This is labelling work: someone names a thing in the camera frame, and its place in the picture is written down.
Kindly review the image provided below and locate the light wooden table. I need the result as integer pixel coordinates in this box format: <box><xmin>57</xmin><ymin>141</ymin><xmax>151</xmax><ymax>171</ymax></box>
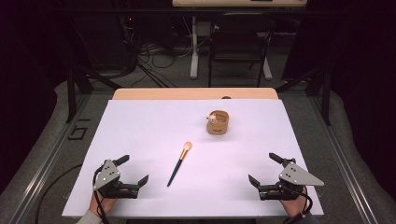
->
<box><xmin>111</xmin><ymin>87</ymin><xmax>279</xmax><ymax>101</ymax></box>

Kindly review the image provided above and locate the black floor cable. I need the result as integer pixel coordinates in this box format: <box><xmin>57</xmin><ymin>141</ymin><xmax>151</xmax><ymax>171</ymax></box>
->
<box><xmin>35</xmin><ymin>163</ymin><xmax>84</xmax><ymax>224</ymax></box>

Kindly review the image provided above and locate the black folding chair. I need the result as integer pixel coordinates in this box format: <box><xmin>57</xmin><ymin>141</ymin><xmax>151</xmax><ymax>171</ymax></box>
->
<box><xmin>207</xmin><ymin>12</ymin><xmax>276</xmax><ymax>89</ymax></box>

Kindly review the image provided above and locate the beige brush holder cup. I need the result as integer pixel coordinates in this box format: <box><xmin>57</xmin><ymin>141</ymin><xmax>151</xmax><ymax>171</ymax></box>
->
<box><xmin>205</xmin><ymin>109</ymin><xmax>231</xmax><ymax>136</ymax></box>

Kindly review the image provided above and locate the black metal stand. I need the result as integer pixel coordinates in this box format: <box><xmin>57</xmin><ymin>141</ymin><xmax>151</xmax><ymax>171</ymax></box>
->
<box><xmin>275</xmin><ymin>65</ymin><xmax>332</xmax><ymax>127</ymax></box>
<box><xmin>65</xmin><ymin>65</ymin><xmax>123</xmax><ymax>124</ymax></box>

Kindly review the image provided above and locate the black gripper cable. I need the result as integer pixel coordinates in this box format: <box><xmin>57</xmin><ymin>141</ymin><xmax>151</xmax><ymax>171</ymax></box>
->
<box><xmin>92</xmin><ymin>166</ymin><xmax>110</xmax><ymax>224</ymax></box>
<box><xmin>288</xmin><ymin>185</ymin><xmax>314</xmax><ymax>218</ymax></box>

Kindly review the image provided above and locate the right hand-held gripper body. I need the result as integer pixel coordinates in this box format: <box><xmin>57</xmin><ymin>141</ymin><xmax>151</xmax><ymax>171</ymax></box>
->
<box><xmin>257</xmin><ymin>158</ymin><xmax>325</xmax><ymax>202</ymax></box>

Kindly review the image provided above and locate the bundle of floor cables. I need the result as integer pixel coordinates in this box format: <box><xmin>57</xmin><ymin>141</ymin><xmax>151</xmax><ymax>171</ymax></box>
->
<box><xmin>118</xmin><ymin>15</ymin><xmax>194</xmax><ymax>89</ymax></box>

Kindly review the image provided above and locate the light desk top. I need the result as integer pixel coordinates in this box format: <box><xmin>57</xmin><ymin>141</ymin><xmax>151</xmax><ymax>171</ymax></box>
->
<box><xmin>172</xmin><ymin>0</ymin><xmax>308</xmax><ymax>8</ymax></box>

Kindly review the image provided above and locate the person's left hand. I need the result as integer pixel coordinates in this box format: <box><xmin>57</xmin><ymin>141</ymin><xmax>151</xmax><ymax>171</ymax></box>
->
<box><xmin>89</xmin><ymin>188</ymin><xmax>119</xmax><ymax>217</ymax></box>

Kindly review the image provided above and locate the white board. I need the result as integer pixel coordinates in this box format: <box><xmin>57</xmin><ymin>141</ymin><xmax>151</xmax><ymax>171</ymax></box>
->
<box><xmin>61</xmin><ymin>98</ymin><xmax>325</xmax><ymax>217</ymax></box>

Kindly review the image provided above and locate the makeup brush with dark handle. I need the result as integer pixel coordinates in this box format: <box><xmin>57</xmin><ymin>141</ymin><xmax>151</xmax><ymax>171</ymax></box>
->
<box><xmin>166</xmin><ymin>141</ymin><xmax>193</xmax><ymax>188</ymax></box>

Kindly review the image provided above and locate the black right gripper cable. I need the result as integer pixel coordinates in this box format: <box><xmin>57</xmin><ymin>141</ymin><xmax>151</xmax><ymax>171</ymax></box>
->
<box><xmin>288</xmin><ymin>185</ymin><xmax>314</xmax><ymax>218</ymax></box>

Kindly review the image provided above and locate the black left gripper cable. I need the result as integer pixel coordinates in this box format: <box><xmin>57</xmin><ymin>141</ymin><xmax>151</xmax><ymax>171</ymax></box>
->
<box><xmin>92</xmin><ymin>166</ymin><xmax>110</xmax><ymax>224</ymax></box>

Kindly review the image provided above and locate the person's right hand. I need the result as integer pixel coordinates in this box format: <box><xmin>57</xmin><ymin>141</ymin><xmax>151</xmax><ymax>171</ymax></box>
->
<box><xmin>270</xmin><ymin>186</ymin><xmax>310</xmax><ymax>217</ymax></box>

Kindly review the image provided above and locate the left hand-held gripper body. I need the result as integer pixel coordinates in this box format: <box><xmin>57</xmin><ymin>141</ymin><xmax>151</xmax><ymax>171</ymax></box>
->
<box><xmin>92</xmin><ymin>158</ymin><xmax>140</xmax><ymax>200</ymax></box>

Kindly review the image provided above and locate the aluminium floor rail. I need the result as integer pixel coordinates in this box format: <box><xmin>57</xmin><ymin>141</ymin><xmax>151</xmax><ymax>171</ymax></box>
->
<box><xmin>5</xmin><ymin>92</ymin><xmax>92</xmax><ymax>224</ymax></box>
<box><xmin>307</xmin><ymin>95</ymin><xmax>379</xmax><ymax>224</ymax></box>

